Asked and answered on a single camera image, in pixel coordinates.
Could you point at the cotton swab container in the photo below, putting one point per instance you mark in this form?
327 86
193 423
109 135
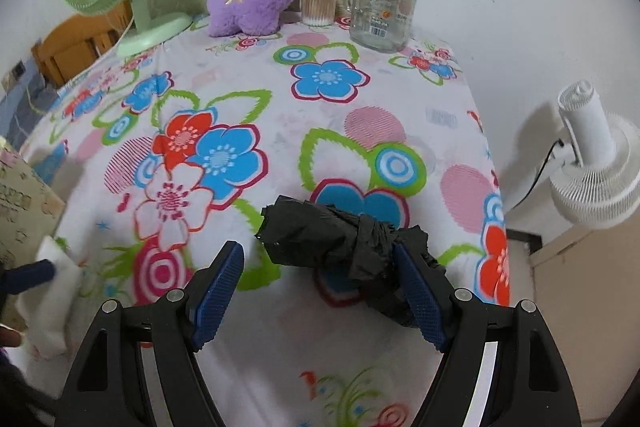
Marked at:
317 4

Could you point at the grey plaid pillow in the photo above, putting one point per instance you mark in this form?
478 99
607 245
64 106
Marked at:
25 107

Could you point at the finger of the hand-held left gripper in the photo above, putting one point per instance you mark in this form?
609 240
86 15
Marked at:
30 276

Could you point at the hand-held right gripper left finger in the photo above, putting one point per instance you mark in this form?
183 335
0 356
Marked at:
217 294

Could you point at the yellow cartoon fabric storage box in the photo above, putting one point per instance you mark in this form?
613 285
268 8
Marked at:
25 202

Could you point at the wooden headboard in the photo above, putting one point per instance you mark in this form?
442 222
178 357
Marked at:
75 47

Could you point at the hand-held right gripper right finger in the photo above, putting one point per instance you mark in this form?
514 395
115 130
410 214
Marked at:
420 297

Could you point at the white towel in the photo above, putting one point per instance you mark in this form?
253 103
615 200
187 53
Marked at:
50 317

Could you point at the white floor fan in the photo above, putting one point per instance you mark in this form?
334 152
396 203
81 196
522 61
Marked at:
595 177

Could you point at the person's left hand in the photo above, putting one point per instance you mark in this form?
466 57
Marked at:
9 336

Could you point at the beige wooden wardrobe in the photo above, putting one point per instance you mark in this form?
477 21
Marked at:
585 307

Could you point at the black plastic bag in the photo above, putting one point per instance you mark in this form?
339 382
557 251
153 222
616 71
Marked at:
325 237

